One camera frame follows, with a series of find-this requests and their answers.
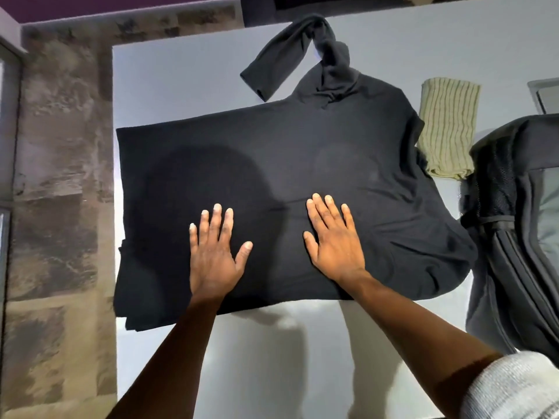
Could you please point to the person's left hand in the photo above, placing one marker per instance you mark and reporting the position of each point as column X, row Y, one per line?
column 214, row 261

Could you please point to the person's right hand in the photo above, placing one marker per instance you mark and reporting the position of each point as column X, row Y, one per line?
column 338, row 250

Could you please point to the person's left little finger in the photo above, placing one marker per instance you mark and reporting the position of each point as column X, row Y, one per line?
column 194, row 238

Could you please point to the person's right little finger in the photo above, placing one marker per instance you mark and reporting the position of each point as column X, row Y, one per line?
column 348, row 223

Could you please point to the person's left middle finger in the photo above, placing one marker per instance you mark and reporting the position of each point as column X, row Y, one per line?
column 218, row 223

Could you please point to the person's right middle finger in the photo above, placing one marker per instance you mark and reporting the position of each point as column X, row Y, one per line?
column 323, row 213

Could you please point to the person's right thumb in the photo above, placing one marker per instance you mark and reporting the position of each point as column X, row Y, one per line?
column 311, row 245

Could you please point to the person's left thumb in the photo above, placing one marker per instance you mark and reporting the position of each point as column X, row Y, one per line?
column 244, row 253

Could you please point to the black long-sleeved sweater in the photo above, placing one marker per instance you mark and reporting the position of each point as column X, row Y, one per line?
column 279, row 161

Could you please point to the person's right forearm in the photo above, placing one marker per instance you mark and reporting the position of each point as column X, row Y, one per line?
column 406, row 331

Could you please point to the person's left forearm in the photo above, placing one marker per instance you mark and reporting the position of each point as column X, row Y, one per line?
column 174, row 353

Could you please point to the green striped folded cloth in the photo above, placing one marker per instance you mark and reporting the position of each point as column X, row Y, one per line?
column 447, row 126

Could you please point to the grey backpack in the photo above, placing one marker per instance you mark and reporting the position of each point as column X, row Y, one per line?
column 511, row 222

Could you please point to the dark furniture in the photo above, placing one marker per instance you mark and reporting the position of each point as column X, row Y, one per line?
column 332, row 6

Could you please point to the white knitted sleeve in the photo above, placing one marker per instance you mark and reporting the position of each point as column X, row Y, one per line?
column 515, row 388

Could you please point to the grey metal door frame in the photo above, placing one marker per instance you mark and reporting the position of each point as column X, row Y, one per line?
column 8, row 126

